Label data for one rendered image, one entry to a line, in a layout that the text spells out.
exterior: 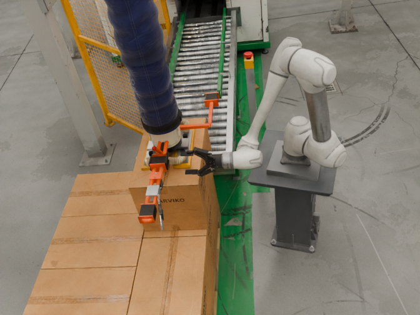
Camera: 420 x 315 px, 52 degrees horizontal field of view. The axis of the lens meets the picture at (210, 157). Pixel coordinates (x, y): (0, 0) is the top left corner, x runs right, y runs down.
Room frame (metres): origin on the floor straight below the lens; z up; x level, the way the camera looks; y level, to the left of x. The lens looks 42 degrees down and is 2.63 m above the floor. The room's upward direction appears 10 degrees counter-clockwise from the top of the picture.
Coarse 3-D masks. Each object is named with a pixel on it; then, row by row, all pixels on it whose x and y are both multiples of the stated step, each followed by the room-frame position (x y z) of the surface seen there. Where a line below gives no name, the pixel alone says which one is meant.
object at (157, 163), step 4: (152, 156) 1.78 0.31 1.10; (156, 156) 1.77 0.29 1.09; (160, 156) 1.77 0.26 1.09; (164, 156) 1.76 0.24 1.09; (152, 160) 1.75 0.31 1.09; (156, 160) 1.74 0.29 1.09; (160, 160) 1.74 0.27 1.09; (164, 160) 1.73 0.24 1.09; (168, 160) 1.75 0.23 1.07; (152, 164) 1.70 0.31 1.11; (156, 164) 1.70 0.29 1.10; (160, 164) 1.69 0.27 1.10; (164, 164) 1.69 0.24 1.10; (168, 164) 1.72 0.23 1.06; (156, 168) 1.70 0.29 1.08; (164, 168) 1.69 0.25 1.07
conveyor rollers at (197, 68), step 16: (176, 32) 4.34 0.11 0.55; (192, 32) 4.29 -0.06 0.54; (208, 32) 4.26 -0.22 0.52; (192, 48) 3.94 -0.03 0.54; (208, 48) 3.90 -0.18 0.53; (224, 48) 3.81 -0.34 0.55; (176, 64) 3.69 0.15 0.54; (192, 64) 3.66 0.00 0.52; (208, 64) 3.56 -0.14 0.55; (224, 64) 3.52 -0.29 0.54; (176, 80) 3.42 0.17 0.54; (192, 80) 3.39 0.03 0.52; (208, 80) 3.30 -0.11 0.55; (224, 80) 3.26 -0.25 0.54; (176, 96) 3.15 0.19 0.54; (192, 96) 3.12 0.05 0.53; (224, 96) 3.00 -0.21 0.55; (192, 112) 2.86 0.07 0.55; (208, 112) 2.83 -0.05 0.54; (224, 112) 2.80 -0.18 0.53; (208, 128) 2.65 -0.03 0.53; (224, 128) 2.63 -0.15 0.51
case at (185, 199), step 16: (144, 144) 2.08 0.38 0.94; (208, 144) 2.16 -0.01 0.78; (192, 160) 1.85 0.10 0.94; (144, 176) 1.79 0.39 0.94; (176, 176) 1.75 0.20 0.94; (192, 176) 1.72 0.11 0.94; (208, 176) 1.96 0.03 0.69; (144, 192) 1.71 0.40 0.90; (176, 192) 1.68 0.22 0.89; (192, 192) 1.66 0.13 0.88; (208, 192) 1.86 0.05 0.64; (176, 208) 1.68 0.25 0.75; (192, 208) 1.66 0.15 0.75; (208, 208) 1.77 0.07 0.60; (144, 224) 1.72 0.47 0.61; (160, 224) 1.70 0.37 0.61; (176, 224) 1.69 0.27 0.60; (192, 224) 1.67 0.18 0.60; (208, 224) 1.68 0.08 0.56
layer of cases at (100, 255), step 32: (96, 192) 2.15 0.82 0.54; (128, 192) 2.09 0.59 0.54; (64, 224) 1.91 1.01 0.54; (96, 224) 1.86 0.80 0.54; (128, 224) 1.81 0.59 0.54; (64, 256) 1.65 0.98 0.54; (96, 256) 1.60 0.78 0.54; (128, 256) 1.56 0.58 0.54; (160, 256) 1.52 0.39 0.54; (192, 256) 1.48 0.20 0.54; (64, 288) 1.42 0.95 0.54; (96, 288) 1.38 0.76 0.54; (128, 288) 1.35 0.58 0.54; (160, 288) 1.31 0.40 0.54; (192, 288) 1.27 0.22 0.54
